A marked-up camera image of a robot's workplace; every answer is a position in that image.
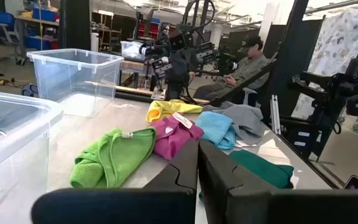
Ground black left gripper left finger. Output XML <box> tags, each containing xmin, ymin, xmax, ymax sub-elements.
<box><xmin>143</xmin><ymin>139</ymin><xmax>199</xmax><ymax>224</ymax></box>

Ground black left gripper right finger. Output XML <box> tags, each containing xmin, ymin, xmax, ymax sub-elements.
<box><xmin>198</xmin><ymin>139</ymin><xmax>272</xmax><ymax>224</ymax></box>

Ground magenta towel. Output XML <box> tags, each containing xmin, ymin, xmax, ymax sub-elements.
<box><xmin>150</xmin><ymin>114</ymin><xmax>204</xmax><ymax>161</ymax></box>

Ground dark teal towel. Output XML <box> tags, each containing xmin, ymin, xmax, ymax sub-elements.
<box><xmin>228</xmin><ymin>149</ymin><xmax>295</xmax><ymax>190</ymax></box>

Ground yellow towel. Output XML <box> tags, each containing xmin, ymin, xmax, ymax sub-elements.
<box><xmin>145</xmin><ymin>98</ymin><xmax>204</xmax><ymax>124</ymax></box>

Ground white paper tag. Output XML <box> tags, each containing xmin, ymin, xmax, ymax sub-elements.
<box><xmin>172</xmin><ymin>111</ymin><xmax>194</xmax><ymax>129</ymax></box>

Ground light blue towel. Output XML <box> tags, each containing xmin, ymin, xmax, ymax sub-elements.
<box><xmin>195</xmin><ymin>111</ymin><xmax>236</xmax><ymax>150</ymax></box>

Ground green towel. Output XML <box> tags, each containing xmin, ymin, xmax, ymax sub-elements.
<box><xmin>70</xmin><ymin>126</ymin><xmax>157</xmax><ymax>189</ymax></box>

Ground grey towel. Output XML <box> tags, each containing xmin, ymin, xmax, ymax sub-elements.
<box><xmin>202</xmin><ymin>101</ymin><xmax>264</xmax><ymax>146</ymax></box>

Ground wooden workbench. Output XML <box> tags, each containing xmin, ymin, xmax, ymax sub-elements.
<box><xmin>118</xmin><ymin>60</ymin><xmax>155</xmax><ymax>94</ymax></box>

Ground small clear plastic container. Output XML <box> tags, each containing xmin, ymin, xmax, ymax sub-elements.
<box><xmin>120</xmin><ymin>40</ymin><xmax>145</xmax><ymax>62</ymax></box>

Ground red storage crates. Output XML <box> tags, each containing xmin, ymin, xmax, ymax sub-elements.
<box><xmin>137</xmin><ymin>23</ymin><xmax>160</xmax><ymax>40</ymax></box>

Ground person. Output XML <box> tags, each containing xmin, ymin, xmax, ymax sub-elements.
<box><xmin>193</xmin><ymin>35</ymin><xmax>273</xmax><ymax>102</ymax></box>

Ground clear plastic storage bin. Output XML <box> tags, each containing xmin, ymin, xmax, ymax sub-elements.
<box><xmin>0</xmin><ymin>89</ymin><xmax>64</xmax><ymax>224</ymax></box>
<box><xmin>26</xmin><ymin>48</ymin><xmax>125</xmax><ymax>118</ymax></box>

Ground white chair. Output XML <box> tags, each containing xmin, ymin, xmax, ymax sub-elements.
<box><xmin>241</xmin><ymin>86</ymin><xmax>259</xmax><ymax>108</ymax></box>

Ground black pillar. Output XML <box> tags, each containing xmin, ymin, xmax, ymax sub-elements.
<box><xmin>58</xmin><ymin>0</ymin><xmax>92</xmax><ymax>50</ymax></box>

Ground wooden storage shelf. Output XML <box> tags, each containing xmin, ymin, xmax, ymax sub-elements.
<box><xmin>14</xmin><ymin>7</ymin><xmax>60</xmax><ymax>57</ymax></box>

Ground black equipment stand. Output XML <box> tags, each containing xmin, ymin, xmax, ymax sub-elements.
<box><xmin>280</xmin><ymin>57</ymin><xmax>358</xmax><ymax>162</ymax></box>

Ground white patterned hanging cloth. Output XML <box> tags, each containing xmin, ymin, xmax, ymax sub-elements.
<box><xmin>290</xmin><ymin>6</ymin><xmax>358</xmax><ymax>121</ymax></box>

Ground silver aluminium bracket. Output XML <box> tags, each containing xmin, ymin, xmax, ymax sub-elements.
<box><xmin>270</xmin><ymin>94</ymin><xmax>282</xmax><ymax>135</ymax></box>

